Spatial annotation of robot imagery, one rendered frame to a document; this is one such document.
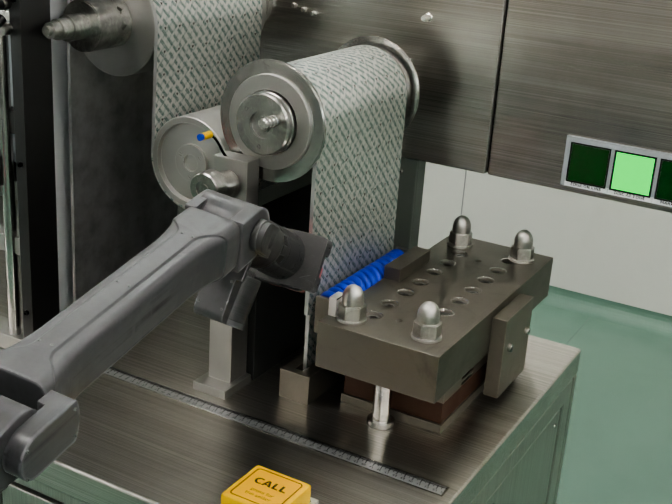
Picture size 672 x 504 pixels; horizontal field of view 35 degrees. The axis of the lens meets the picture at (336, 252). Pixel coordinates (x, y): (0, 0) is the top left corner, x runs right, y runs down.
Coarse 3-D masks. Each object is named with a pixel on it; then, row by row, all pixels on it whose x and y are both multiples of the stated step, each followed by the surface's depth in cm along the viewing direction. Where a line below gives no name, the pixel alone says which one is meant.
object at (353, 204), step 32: (352, 160) 132; (384, 160) 141; (320, 192) 127; (352, 192) 134; (384, 192) 143; (320, 224) 129; (352, 224) 136; (384, 224) 145; (352, 256) 139; (320, 288) 133
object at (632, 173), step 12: (624, 156) 138; (636, 156) 137; (624, 168) 138; (636, 168) 138; (648, 168) 137; (612, 180) 140; (624, 180) 139; (636, 180) 138; (648, 180) 137; (636, 192) 139; (648, 192) 138
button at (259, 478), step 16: (240, 480) 112; (256, 480) 112; (272, 480) 112; (288, 480) 112; (224, 496) 109; (240, 496) 109; (256, 496) 109; (272, 496) 109; (288, 496) 109; (304, 496) 111
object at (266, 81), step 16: (256, 80) 124; (272, 80) 123; (288, 80) 122; (240, 96) 126; (288, 96) 122; (304, 112) 122; (304, 128) 122; (240, 144) 128; (304, 144) 123; (272, 160) 126; (288, 160) 125
